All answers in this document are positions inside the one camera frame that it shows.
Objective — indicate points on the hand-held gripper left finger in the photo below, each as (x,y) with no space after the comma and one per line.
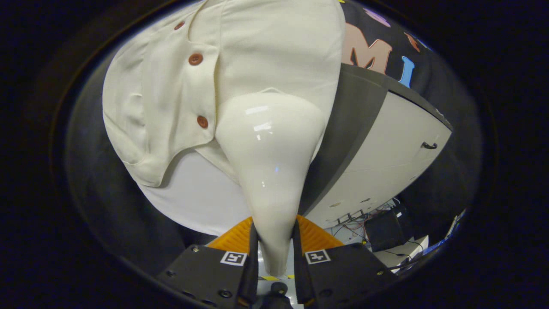
(253,274)

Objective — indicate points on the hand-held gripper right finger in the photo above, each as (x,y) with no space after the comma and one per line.
(299,270)

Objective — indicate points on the white garment steamer head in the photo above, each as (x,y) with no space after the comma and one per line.
(270,163)

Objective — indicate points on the cream button-up shirt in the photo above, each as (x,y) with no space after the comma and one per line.
(266,43)

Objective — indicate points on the black box on floor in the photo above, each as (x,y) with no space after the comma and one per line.
(386,229)

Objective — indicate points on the grey-topped white cabinet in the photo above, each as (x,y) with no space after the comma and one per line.
(386,150)

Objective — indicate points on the black backdrop cloth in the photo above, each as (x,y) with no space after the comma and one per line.
(107,214)

